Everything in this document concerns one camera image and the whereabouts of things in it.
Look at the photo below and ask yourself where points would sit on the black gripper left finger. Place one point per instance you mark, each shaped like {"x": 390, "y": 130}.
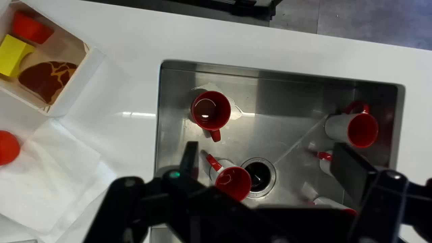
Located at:
{"x": 189, "y": 159}

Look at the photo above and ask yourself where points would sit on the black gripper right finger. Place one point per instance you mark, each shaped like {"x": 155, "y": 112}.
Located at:
{"x": 353, "y": 169}

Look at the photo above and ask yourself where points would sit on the white towel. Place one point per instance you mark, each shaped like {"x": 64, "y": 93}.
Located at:
{"x": 45, "y": 180}

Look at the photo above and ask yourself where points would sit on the white mug red inside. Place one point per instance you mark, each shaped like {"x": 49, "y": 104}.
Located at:
{"x": 231, "y": 182}
{"x": 355, "y": 128}
{"x": 209, "y": 109}

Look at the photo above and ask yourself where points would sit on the black sink drain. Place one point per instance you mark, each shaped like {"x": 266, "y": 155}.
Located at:
{"x": 258, "y": 176}

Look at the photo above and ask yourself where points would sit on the stainless steel sink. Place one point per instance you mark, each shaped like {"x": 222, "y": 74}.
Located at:
{"x": 278, "y": 103}

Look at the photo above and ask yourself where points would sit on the wooden toy box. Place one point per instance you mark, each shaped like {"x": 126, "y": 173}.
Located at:
{"x": 72, "y": 95}

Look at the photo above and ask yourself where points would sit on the brown toy steak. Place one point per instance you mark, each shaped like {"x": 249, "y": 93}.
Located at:
{"x": 47, "y": 80}

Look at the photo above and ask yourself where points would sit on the red toy ball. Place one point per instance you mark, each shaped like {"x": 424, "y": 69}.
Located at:
{"x": 7, "y": 147}

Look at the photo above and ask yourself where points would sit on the yellow toy block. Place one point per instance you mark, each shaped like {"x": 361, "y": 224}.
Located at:
{"x": 11, "y": 54}

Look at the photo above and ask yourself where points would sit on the red toy block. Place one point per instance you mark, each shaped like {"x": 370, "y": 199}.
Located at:
{"x": 29, "y": 27}

